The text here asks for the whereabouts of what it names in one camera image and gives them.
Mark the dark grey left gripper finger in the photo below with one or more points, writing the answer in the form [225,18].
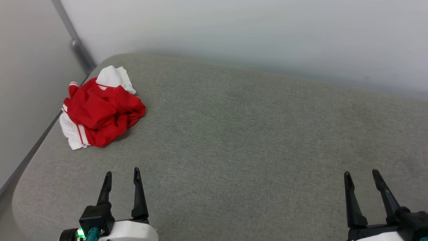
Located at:
[139,204]
[106,189]

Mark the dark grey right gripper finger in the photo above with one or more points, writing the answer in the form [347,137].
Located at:
[354,211]
[386,197]

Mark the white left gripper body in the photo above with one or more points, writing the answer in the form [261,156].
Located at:
[133,231]

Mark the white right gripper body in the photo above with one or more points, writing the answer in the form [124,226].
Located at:
[374,235]

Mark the red and white basketball jersey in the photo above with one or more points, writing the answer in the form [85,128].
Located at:
[100,110]

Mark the grey metal pipe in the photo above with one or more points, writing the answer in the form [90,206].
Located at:
[75,42]

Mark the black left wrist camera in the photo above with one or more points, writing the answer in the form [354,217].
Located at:
[97,216]

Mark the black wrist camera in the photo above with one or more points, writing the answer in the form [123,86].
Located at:
[97,216]
[413,221]

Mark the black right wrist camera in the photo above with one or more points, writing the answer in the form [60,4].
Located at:
[413,221]

